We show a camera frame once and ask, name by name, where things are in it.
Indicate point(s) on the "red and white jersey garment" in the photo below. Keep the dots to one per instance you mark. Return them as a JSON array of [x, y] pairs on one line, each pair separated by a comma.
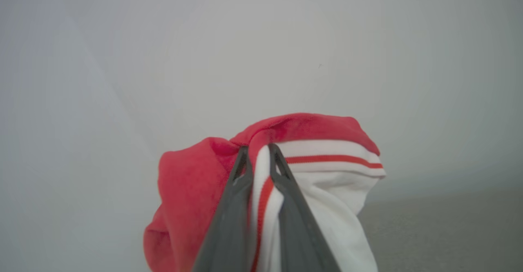
[[192, 190]]

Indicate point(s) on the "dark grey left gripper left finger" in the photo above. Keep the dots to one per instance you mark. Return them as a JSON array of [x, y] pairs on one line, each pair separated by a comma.
[[229, 227]]

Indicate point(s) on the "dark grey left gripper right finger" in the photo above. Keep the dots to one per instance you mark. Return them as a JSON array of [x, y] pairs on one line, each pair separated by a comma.
[[298, 231]]

